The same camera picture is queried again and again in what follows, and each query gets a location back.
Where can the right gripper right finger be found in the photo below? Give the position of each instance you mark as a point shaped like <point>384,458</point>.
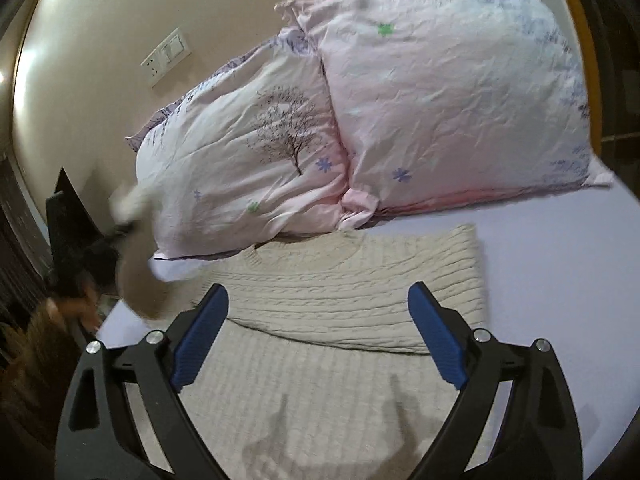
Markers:
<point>539,434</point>

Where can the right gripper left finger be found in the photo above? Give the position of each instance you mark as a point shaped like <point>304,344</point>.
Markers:
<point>97,436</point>

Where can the cream cable-knit sweater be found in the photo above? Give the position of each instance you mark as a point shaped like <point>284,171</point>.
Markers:
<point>318,372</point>

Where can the lavender bed sheet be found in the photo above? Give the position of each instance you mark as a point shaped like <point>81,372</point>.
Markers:
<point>564,268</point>

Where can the pink pillow with tree print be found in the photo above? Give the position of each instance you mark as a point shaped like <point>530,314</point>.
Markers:
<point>251,152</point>

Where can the pink floral pillow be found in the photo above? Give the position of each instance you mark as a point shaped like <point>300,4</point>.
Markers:
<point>446,103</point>

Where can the white wall switch panel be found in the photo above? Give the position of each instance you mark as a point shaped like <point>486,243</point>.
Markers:
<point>165,57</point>

